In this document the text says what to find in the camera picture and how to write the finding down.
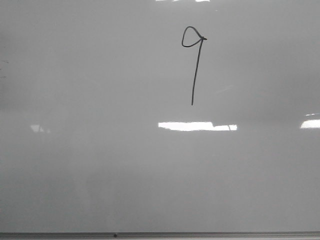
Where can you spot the white whiteboard with metal frame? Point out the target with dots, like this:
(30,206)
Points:
(159,115)

